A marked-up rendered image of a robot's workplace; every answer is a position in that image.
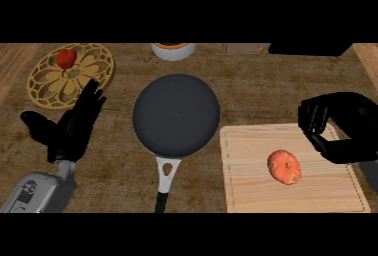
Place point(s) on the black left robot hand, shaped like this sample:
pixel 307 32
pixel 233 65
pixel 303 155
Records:
pixel 71 126

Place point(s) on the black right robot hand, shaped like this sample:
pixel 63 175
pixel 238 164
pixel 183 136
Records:
pixel 354 133

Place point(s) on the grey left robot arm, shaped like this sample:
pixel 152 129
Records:
pixel 41 190

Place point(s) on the orange squash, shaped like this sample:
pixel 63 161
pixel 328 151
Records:
pixel 283 167

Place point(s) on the pale wooden cutting board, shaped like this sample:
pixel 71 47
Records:
pixel 289 173

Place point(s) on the dark grey frying pan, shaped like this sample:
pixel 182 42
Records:
pixel 174 123

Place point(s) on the yellow flower-pattern trivet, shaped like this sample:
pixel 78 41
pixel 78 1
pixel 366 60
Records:
pixel 68 75

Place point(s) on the red bell pepper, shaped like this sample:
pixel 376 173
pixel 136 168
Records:
pixel 65 59

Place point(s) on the black appliance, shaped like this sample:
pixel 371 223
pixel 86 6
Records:
pixel 310 48

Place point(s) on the white cup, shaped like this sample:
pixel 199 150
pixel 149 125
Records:
pixel 173 51

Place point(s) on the pinkish flat box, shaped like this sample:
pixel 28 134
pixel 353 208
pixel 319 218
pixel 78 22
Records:
pixel 245 48

